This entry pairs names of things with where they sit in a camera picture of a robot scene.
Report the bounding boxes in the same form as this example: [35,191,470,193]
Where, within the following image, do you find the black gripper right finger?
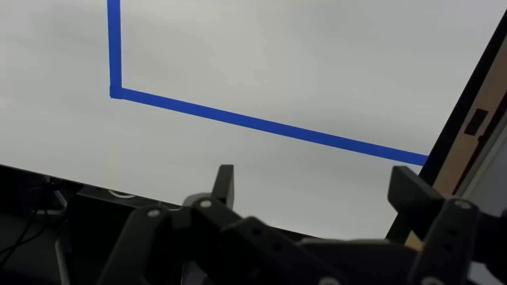
[386,165,507,285]

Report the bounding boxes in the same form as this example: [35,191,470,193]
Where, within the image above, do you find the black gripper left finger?
[96,165,331,285]

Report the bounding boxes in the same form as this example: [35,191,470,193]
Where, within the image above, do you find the long blue tape strip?
[108,85,431,168]

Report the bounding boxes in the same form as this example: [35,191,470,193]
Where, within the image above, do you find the short blue tape strip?
[106,0,125,100]

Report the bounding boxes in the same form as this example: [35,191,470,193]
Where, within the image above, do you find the black and brown edge frame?
[418,8,507,212]

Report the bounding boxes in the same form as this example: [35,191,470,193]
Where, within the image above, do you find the thin black cable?
[0,187,73,271]

